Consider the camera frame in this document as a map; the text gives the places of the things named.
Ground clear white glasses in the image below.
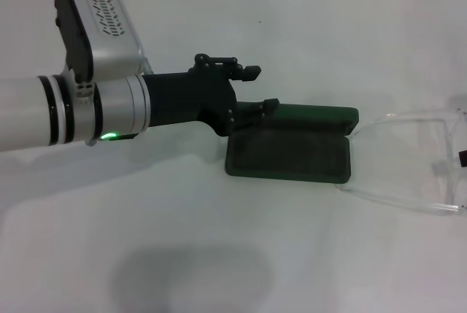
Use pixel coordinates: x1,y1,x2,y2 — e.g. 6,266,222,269
334,107,467,218

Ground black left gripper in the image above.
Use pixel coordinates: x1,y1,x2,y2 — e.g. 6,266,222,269
142,53,281,138

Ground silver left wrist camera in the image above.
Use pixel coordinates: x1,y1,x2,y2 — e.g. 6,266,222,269
51,0,146,85

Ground green glasses case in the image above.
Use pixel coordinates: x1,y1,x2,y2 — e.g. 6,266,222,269
223,100,360,186

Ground black cable plug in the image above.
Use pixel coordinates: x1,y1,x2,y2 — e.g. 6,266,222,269
85,131,140,147

